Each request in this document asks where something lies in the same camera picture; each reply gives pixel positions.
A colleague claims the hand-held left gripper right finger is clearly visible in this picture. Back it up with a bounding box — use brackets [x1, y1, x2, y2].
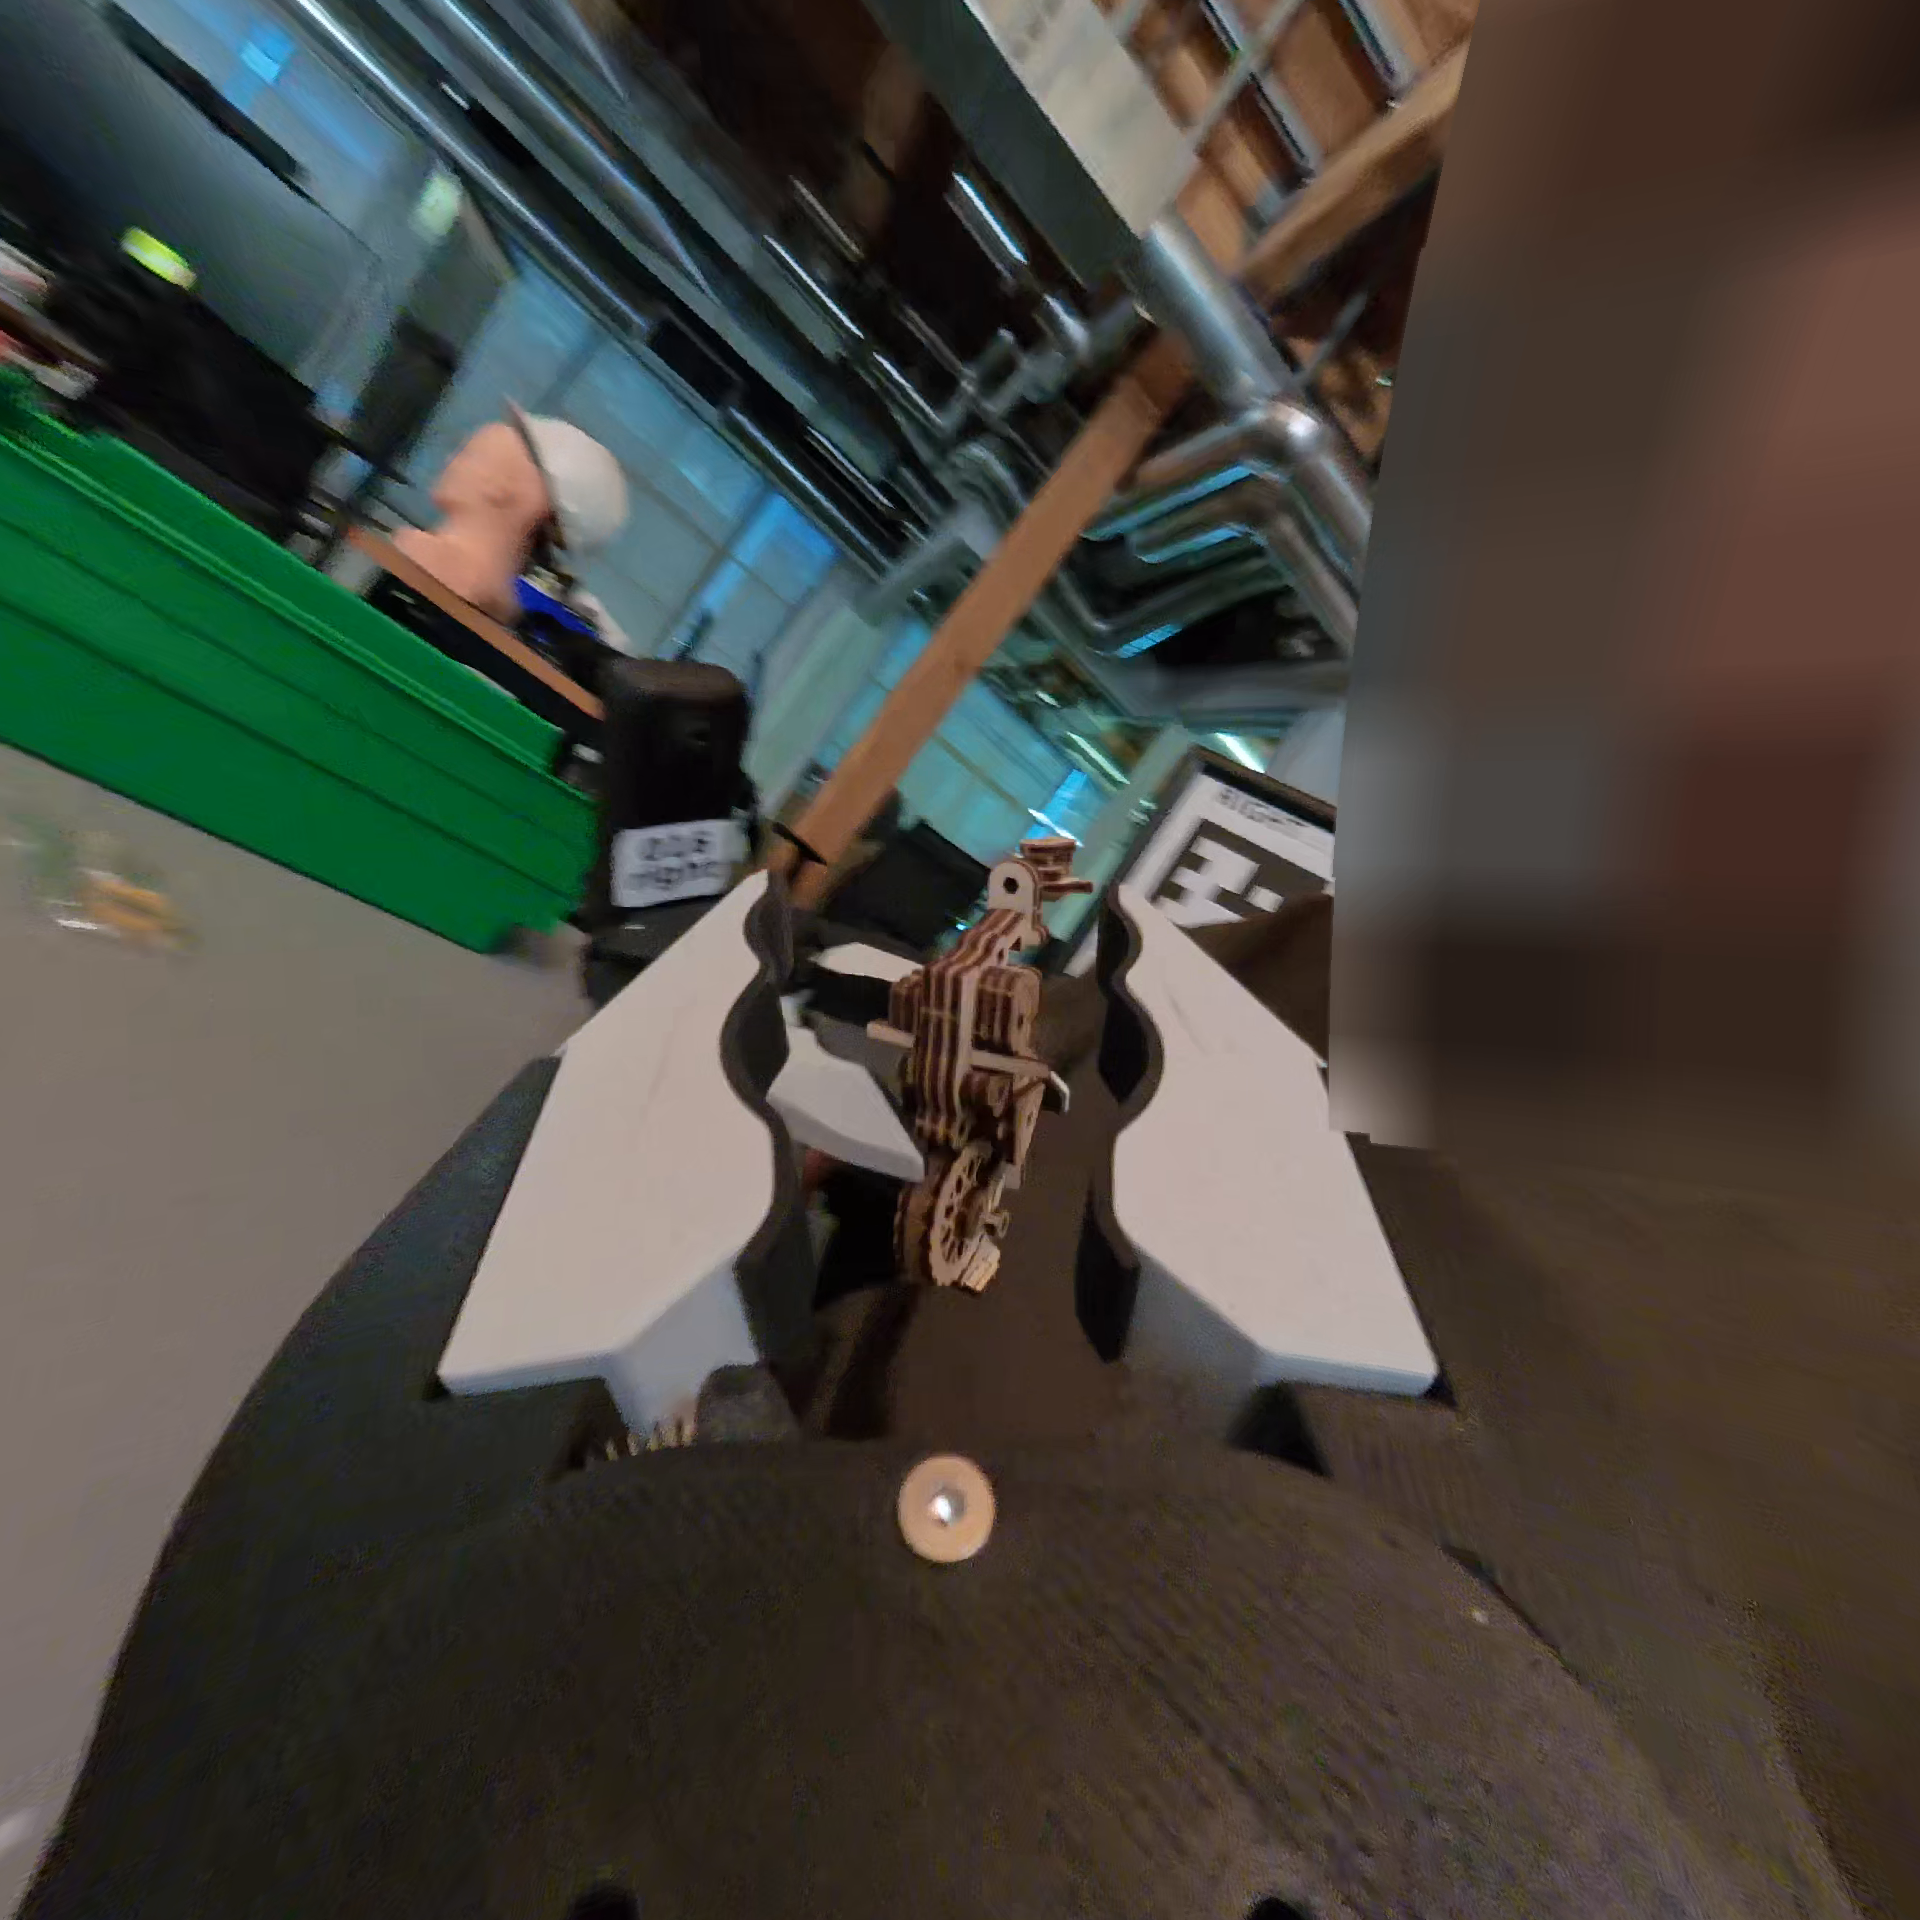
[1073, 883, 1442, 1426]

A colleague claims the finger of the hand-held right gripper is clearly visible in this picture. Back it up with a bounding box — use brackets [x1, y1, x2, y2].
[773, 1032, 928, 1185]
[786, 942, 909, 1037]

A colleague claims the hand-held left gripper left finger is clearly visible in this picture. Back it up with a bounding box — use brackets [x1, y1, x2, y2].
[434, 870, 822, 1443]

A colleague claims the wooden motorcycle model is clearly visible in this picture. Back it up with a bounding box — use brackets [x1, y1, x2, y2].
[865, 861, 1073, 1299]

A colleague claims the grey desk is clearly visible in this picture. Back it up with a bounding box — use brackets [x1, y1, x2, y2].
[0, 742, 601, 1864]

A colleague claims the mannequin bust with white helmet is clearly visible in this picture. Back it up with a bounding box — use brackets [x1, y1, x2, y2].
[393, 398, 633, 624]

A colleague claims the slanted wooden beam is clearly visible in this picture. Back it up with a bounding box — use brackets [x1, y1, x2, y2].
[778, 336, 1202, 909]

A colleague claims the green plastic bin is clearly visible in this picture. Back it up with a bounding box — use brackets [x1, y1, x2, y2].
[0, 376, 601, 954]

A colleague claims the person's olive shirt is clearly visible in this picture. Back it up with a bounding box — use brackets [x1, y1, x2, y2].
[1319, 1112, 1920, 1920]

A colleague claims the bundle of metal ceiling pipes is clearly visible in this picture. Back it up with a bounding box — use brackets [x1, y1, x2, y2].
[285, 0, 1383, 662]

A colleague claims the small clear zip bag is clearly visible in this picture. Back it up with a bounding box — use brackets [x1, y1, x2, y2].
[29, 838, 195, 954]

